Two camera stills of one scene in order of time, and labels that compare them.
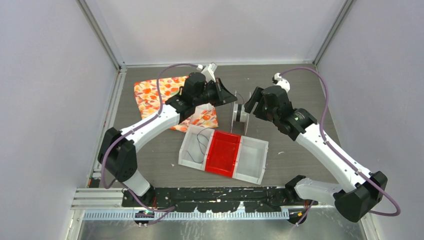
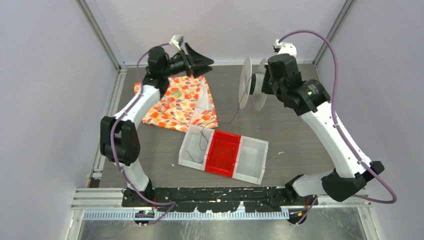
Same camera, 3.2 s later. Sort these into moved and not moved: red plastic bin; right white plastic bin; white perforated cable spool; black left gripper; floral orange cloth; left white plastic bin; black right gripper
Moved: black right gripper; black left gripper; white perforated cable spool
Not moved: red plastic bin; right white plastic bin; left white plastic bin; floral orange cloth
